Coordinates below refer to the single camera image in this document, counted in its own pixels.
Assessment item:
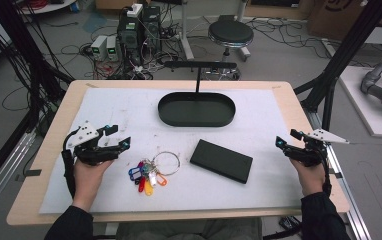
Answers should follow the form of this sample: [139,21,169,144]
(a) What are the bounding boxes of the black frame post with cables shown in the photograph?
[0,0,76,134]

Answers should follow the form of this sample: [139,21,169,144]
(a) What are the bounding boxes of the white power adapter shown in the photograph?
[126,2,144,19]

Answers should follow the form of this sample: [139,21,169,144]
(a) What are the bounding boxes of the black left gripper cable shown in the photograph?
[60,130,80,199]

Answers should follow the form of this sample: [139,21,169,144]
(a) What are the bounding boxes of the person's right hand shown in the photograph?
[288,157,327,198]

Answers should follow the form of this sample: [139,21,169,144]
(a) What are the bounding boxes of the white table mat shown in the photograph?
[38,87,305,215]

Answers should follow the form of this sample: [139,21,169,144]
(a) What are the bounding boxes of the white table leg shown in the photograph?
[178,0,196,62]

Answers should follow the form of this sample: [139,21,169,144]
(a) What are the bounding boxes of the black rectangular case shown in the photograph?
[189,138,254,185]

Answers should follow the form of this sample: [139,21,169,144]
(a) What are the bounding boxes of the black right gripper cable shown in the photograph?
[317,141,334,198]

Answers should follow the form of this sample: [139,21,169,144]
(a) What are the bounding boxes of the cardboard box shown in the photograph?
[306,0,382,42]

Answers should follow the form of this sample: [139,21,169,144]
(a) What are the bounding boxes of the dark computer tower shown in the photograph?
[116,14,144,66]
[141,5,163,56]

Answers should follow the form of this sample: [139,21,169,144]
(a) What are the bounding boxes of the white floor platform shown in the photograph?
[338,65,382,140]

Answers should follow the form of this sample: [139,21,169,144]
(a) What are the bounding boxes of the black device on floor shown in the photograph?
[278,215,303,232]

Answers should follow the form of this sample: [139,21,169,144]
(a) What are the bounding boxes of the black floor cables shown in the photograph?
[245,17,333,60]

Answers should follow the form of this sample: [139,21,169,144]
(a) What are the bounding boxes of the black round stool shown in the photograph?
[203,19,255,82]

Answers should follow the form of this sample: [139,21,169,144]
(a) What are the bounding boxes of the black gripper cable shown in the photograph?
[317,141,334,198]
[60,130,80,199]

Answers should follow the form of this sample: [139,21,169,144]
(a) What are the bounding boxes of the keyring with coloured tags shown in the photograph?
[127,150,182,197]

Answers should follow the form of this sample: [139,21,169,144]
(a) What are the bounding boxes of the grey bench power supply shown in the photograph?
[106,35,121,62]
[90,34,109,62]

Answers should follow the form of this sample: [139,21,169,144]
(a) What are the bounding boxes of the black tape strip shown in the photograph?
[24,168,43,178]

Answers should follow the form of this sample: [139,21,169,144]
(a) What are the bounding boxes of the aluminium rail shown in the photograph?
[0,130,37,222]
[305,109,374,240]

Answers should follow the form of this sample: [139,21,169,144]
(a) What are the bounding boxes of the black oval tray with hanger bar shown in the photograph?
[157,60,239,128]

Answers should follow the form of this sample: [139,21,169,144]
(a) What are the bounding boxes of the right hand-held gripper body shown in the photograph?
[282,128,351,168]

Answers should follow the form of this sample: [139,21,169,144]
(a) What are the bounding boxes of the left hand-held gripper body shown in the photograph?
[61,120,123,167]

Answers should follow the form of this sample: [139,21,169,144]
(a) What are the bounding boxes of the person's left hand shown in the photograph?
[72,158,116,212]

